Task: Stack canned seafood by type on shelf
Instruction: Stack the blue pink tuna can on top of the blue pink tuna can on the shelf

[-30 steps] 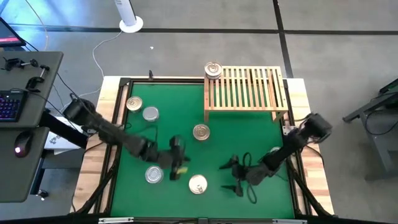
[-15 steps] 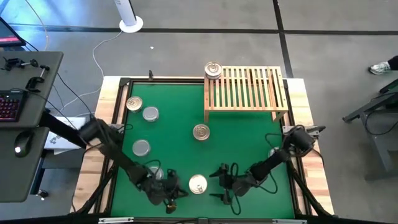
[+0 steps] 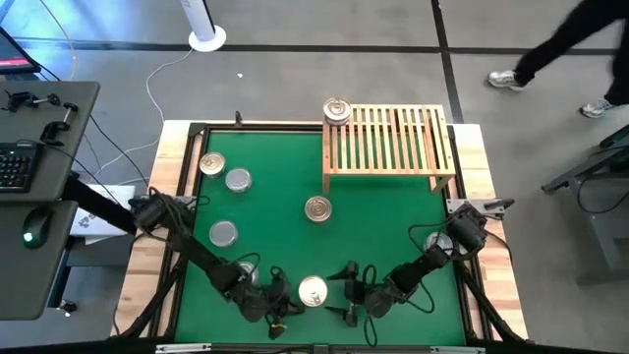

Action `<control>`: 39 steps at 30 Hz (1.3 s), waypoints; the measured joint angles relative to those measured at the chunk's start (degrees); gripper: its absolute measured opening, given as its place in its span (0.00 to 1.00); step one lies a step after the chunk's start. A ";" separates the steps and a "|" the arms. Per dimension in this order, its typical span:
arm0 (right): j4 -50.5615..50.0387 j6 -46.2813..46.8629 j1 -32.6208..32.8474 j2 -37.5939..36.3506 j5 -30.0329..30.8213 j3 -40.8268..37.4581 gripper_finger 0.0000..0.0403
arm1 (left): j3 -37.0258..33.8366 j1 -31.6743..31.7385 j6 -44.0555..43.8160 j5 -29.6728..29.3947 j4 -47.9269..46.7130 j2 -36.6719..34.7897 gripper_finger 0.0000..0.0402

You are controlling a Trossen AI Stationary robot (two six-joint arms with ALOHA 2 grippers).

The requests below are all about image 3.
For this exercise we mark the silver-lid tuna can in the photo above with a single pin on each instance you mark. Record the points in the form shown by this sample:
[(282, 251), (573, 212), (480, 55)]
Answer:
[(223, 234), (238, 180), (250, 268), (435, 240)]

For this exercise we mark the black aluminium table frame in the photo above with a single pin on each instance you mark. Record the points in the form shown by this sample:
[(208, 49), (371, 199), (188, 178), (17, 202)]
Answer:
[(255, 128)]

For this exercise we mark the grey metal stand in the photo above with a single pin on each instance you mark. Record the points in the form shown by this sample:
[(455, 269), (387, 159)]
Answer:
[(609, 231)]

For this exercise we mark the black screw clamp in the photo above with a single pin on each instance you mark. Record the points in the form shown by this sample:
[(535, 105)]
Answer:
[(51, 132), (17, 100)]

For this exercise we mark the gold-lid seafood can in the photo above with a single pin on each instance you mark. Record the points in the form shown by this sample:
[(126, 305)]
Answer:
[(212, 163), (318, 209), (337, 110), (313, 291)]

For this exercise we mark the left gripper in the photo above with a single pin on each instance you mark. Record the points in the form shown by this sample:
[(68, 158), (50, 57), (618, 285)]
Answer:
[(277, 302)]

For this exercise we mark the small black bracket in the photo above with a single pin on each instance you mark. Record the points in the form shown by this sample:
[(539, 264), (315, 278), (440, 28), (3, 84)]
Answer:
[(238, 119)]

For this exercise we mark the silver mounting plate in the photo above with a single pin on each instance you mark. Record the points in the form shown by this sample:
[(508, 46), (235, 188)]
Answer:
[(454, 206)]

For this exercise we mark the computer monitor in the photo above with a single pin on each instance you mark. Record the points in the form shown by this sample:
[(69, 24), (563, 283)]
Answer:
[(15, 56)]

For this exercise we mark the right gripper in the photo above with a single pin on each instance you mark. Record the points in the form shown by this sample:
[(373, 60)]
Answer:
[(361, 295)]

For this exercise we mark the black computer mouse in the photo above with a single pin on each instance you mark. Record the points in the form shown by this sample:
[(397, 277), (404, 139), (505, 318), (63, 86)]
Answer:
[(39, 223)]

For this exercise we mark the white printed box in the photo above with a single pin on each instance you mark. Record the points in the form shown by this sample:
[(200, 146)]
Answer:
[(91, 227)]

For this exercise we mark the black backlit keyboard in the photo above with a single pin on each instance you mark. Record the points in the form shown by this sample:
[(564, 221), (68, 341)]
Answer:
[(17, 169)]

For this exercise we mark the person's shoe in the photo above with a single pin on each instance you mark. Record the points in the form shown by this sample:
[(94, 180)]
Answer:
[(505, 80), (597, 108)]

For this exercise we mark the green table mat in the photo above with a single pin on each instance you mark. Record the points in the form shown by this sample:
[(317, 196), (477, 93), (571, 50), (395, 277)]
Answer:
[(295, 246)]

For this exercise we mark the dark grey desk panel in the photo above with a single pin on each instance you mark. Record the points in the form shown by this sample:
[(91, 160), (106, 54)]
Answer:
[(54, 177), (29, 290)]

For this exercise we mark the wooden slatted shelf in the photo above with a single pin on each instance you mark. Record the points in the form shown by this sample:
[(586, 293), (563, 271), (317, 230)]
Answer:
[(383, 170)]

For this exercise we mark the person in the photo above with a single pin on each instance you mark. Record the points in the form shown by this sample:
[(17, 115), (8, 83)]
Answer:
[(565, 34)]

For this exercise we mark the black diagonal bar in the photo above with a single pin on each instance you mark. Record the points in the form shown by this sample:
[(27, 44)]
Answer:
[(98, 204)]

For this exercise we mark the silver metal bracket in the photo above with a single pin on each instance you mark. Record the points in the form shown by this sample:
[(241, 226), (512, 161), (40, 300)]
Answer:
[(183, 348), (457, 350)]

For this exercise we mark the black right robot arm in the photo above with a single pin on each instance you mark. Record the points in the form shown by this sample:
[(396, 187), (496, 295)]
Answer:
[(417, 268)]

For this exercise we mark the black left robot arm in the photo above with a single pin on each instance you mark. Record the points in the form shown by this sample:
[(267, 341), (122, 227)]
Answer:
[(201, 255)]

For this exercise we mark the black caster wheel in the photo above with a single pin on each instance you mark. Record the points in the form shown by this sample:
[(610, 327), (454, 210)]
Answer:
[(67, 307)]

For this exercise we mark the white tower fan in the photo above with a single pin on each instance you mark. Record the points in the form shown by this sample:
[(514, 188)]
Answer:
[(196, 19)]

